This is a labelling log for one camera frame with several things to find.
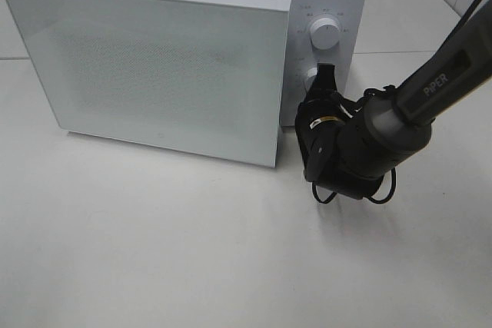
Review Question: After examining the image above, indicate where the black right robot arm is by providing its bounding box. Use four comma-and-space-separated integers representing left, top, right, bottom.
294, 0, 491, 204

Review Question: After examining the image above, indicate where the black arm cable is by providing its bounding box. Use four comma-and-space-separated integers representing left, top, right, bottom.
309, 166, 397, 205

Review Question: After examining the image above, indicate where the white microwave door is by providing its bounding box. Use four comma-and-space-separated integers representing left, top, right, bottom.
6, 0, 291, 167

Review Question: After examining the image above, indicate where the white upper power knob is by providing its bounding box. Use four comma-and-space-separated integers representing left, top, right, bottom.
309, 15, 341, 51

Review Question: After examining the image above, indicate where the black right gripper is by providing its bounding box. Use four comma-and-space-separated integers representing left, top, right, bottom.
294, 63, 356, 144

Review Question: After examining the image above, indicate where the white timer knob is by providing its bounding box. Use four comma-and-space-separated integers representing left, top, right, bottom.
304, 67, 317, 93

